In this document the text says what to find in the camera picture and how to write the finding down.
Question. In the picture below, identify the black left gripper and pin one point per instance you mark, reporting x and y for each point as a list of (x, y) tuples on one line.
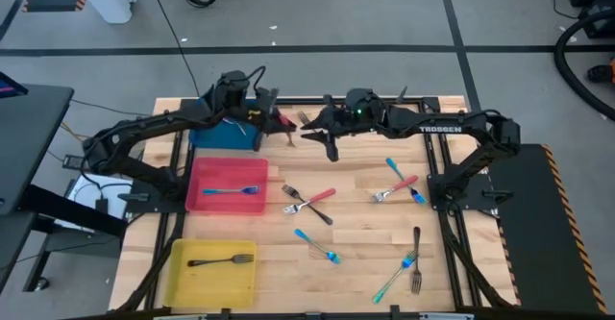
[(264, 104)]

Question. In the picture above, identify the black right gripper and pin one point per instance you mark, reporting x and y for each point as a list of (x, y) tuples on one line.
[(370, 118)]

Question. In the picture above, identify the black metal fork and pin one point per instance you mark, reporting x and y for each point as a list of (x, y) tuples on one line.
[(302, 117), (327, 220), (416, 236), (242, 258)]

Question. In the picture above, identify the iridescent blue fork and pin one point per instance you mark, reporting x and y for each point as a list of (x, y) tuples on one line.
[(302, 236), (384, 288), (394, 166), (230, 191)]

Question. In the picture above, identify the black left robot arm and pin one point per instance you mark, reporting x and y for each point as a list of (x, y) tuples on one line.
[(144, 125)]

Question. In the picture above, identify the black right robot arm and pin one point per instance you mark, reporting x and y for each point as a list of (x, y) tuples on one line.
[(432, 120)]

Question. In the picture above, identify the blue plastic bin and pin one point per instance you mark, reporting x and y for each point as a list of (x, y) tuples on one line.
[(221, 140)]

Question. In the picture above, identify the red translucent plastic bin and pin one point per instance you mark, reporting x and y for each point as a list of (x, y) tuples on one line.
[(226, 171)]

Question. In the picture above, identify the yellow translucent plastic bin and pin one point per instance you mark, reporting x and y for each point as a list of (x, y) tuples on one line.
[(211, 286)]

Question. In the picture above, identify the white box under table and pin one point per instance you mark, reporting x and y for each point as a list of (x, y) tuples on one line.
[(89, 190)]

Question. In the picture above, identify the black power brick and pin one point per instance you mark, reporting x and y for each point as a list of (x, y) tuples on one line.
[(81, 161)]

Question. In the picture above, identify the dark grey desk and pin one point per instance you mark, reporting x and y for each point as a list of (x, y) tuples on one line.
[(29, 142)]

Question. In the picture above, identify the black desk monitor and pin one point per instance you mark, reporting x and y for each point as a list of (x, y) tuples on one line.
[(9, 87)]

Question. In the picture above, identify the orange and black shop vacuum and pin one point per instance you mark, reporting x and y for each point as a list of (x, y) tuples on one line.
[(600, 73)]

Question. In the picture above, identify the black caster wheel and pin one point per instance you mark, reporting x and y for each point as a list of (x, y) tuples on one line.
[(41, 284)]

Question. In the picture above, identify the black aluminium table frame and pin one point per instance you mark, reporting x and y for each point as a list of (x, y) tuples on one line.
[(288, 101)]

